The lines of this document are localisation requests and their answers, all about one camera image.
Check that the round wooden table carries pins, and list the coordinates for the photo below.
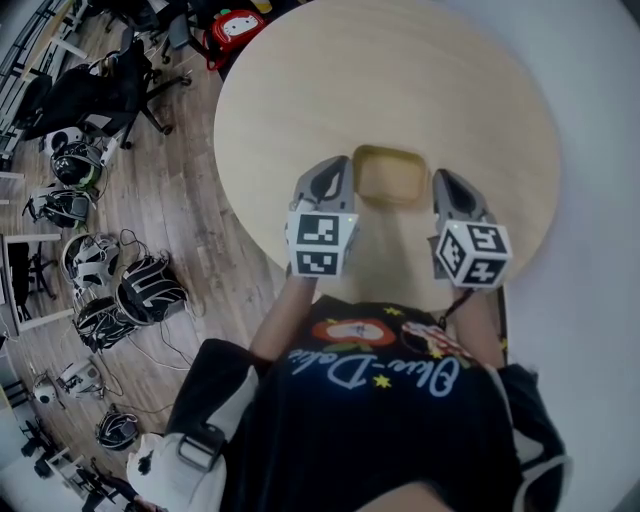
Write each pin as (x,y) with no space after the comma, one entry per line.
(390,85)

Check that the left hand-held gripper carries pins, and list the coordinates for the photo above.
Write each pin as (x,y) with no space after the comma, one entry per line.
(320,240)

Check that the red cartoon bag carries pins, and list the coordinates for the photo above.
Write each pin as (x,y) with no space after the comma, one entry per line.
(235,32)

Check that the yellow rectangular container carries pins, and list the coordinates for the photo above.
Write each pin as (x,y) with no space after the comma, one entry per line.
(390,175)

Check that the white frame wooden desk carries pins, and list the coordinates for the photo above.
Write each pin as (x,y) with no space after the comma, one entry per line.
(50,45)

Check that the person's left forearm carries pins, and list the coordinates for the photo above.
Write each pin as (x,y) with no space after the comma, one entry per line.
(285,320)

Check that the person's black printed shirt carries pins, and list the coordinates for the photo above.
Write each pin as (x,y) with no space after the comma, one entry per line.
(375,425)

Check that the black office chair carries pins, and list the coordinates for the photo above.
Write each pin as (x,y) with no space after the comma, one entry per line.
(160,20)
(95,95)

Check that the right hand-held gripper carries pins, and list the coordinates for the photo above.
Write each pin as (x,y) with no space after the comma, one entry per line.
(475,250)

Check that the person's right forearm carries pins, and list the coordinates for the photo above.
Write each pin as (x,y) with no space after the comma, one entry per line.
(475,325)

